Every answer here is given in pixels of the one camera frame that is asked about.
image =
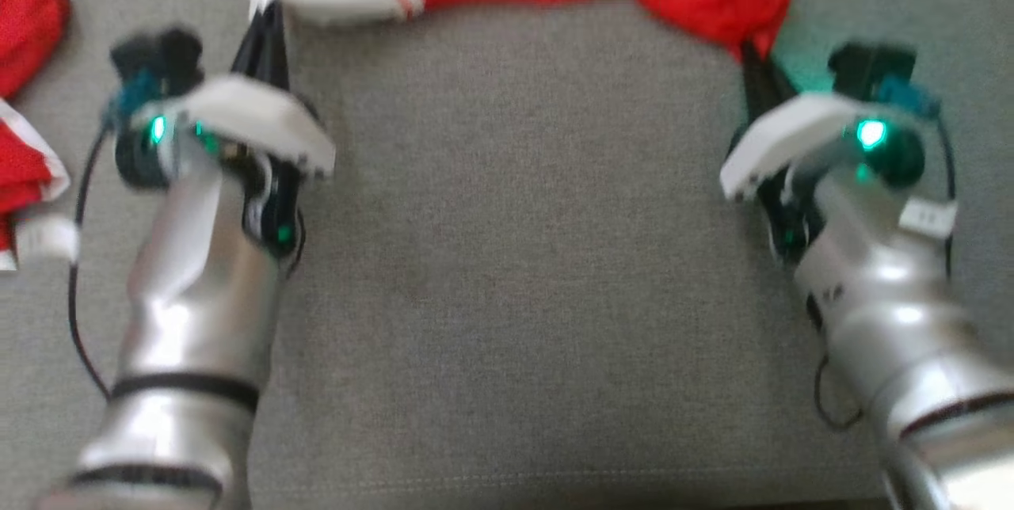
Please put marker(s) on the large grey sofa seat cushion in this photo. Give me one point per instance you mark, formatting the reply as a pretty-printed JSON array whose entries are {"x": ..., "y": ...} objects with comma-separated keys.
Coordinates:
[{"x": 539, "y": 272}]

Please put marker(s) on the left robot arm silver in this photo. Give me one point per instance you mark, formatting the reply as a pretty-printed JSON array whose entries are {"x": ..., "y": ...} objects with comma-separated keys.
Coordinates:
[{"x": 190, "y": 320}]

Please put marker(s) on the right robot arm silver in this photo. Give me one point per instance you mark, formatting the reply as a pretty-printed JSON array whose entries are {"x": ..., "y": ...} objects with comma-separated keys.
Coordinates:
[{"x": 887, "y": 304}]

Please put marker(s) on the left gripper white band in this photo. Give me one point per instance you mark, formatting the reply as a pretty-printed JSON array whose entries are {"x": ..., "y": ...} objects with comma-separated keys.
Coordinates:
[{"x": 253, "y": 118}]

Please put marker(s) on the red printed basketball jersey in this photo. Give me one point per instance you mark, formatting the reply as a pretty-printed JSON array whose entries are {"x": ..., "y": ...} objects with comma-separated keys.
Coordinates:
[{"x": 24, "y": 27}]

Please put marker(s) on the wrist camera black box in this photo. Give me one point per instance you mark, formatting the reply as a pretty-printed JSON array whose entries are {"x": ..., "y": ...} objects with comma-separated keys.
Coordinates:
[
  {"x": 158, "y": 55},
  {"x": 871, "y": 66}
]

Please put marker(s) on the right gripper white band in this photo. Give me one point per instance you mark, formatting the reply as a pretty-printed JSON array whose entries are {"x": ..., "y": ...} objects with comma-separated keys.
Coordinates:
[{"x": 784, "y": 134}]

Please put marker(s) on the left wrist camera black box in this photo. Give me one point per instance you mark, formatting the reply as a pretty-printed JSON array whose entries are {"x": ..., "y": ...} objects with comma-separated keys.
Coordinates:
[{"x": 158, "y": 55}]

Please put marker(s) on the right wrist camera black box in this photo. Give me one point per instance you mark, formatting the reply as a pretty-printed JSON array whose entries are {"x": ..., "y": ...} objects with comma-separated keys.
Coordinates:
[{"x": 871, "y": 66}]

